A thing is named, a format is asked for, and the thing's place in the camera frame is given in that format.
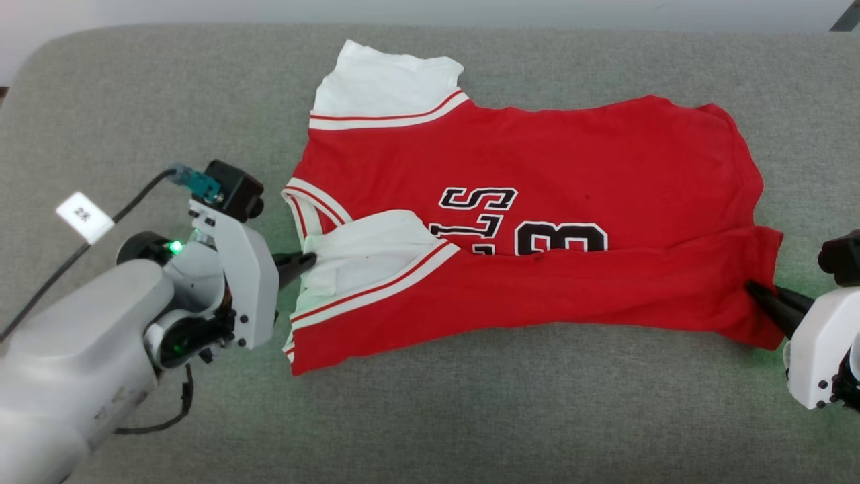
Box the grey metal furniture leg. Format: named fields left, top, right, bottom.
left=830, top=0, right=860, bottom=33

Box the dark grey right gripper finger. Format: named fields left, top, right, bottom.
left=777, top=287, right=816, bottom=314
left=746, top=281, right=804, bottom=340

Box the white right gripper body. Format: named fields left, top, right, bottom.
left=783, top=286, right=860, bottom=411

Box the red and white jersey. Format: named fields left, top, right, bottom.
left=280, top=39, right=785, bottom=377

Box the white paper cable label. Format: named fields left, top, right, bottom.
left=56, top=192, right=116, bottom=245

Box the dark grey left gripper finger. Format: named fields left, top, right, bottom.
left=272, top=251, right=318, bottom=290

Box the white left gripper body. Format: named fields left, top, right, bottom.
left=188, top=198, right=280, bottom=351

